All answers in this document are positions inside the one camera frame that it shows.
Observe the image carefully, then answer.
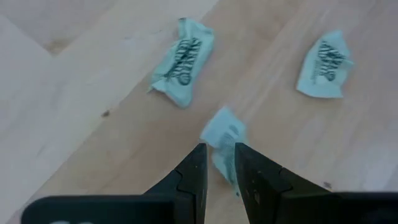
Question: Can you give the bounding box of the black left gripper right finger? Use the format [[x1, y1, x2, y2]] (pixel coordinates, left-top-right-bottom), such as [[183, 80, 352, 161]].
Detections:
[[235, 142, 330, 224]]

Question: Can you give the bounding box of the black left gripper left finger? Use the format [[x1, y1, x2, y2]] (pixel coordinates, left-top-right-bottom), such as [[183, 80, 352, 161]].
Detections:
[[144, 142, 208, 224]]

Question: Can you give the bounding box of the pale green stevia packet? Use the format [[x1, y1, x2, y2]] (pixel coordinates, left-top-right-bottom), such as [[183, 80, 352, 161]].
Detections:
[[295, 29, 354, 99], [148, 17, 215, 109], [200, 106, 249, 197]]

